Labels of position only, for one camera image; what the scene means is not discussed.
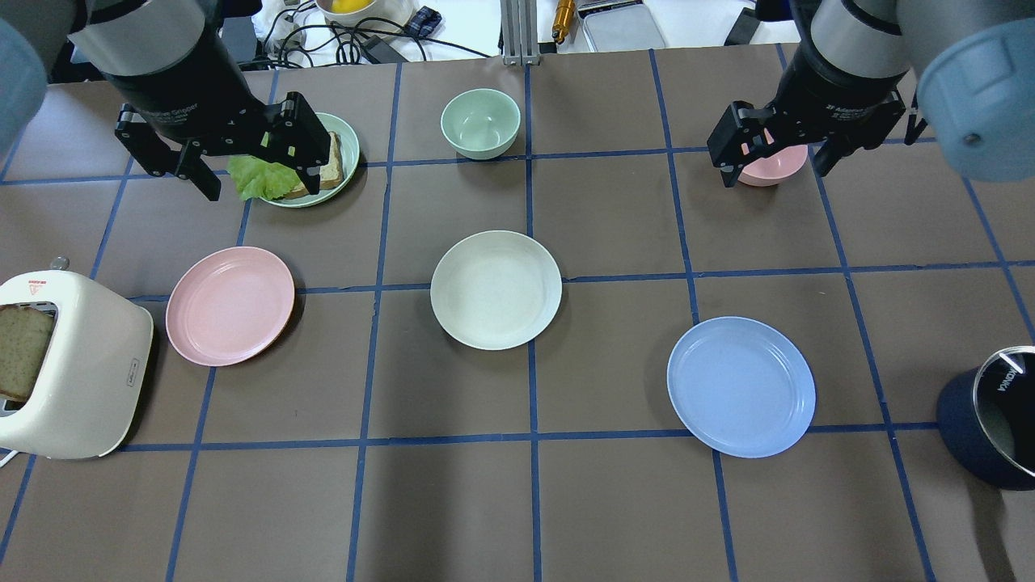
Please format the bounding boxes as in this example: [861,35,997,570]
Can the bread slice on plate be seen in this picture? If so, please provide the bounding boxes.
[284,130,344,201]

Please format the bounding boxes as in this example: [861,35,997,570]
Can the white toaster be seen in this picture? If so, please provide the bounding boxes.
[1,269,153,460]

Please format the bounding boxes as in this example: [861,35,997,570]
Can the aluminium frame post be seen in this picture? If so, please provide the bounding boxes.
[500,0,540,66]

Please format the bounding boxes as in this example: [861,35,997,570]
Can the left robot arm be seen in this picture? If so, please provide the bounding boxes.
[2,1,332,201]

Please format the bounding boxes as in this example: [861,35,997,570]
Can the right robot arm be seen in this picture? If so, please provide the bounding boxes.
[707,1,1034,187]

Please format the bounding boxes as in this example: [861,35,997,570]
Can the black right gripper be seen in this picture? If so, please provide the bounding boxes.
[707,48,906,188]

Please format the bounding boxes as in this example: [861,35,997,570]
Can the green plate with sandwich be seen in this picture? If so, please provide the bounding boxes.
[265,112,361,209]

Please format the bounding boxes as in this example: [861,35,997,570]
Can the bread slice in toaster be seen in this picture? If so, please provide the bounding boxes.
[1,305,55,402]

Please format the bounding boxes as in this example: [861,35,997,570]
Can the blue plate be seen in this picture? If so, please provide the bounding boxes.
[666,316,817,459]

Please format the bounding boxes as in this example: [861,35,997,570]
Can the green bowl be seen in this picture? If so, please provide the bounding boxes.
[440,88,522,161]

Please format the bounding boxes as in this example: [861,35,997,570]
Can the cream white plate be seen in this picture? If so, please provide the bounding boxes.
[428,230,563,351]

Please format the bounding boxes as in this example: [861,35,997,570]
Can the green lettuce leaf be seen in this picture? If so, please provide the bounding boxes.
[226,155,302,201]

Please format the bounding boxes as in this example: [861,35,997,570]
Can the white bowl with fruit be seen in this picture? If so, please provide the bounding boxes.
[315,1,417,31]

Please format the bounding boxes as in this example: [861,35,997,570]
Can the black cables bundle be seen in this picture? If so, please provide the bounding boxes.
[239,0,491,70]

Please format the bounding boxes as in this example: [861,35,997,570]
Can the dark blue saucepan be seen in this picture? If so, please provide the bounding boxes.
[936,346,1034,491]

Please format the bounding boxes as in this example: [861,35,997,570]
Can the pink plate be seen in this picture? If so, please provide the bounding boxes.
[165,248,295,367]

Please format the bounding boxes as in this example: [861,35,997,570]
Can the pink bowl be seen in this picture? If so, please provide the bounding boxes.
[737,145,809,187]

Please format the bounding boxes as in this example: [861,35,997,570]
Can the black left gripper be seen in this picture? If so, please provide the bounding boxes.
[104,36,332,201]

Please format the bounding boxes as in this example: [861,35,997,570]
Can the metal tray scale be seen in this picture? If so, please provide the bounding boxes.
[576,1,668,53]

